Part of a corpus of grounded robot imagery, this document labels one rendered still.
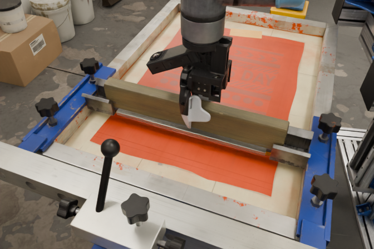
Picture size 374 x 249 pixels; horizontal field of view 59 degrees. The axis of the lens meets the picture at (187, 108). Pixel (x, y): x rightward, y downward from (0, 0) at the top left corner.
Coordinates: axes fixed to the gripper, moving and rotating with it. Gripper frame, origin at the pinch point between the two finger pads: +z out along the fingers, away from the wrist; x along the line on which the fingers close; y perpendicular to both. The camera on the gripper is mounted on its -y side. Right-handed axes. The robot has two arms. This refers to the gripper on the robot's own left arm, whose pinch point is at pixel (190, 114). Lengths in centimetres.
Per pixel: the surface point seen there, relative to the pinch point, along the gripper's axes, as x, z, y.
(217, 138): -2.4, 2.4, 7.0
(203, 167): -7.7, 6.4, 5.8
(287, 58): 39.9, 6.3, 16.4
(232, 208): -17.1, 2.9, 14.3
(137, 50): 23.8, 3.5, -25.3
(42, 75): 102, 101, -157
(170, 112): -1.5, -0.7, -4.0
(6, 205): 4, 102, -101
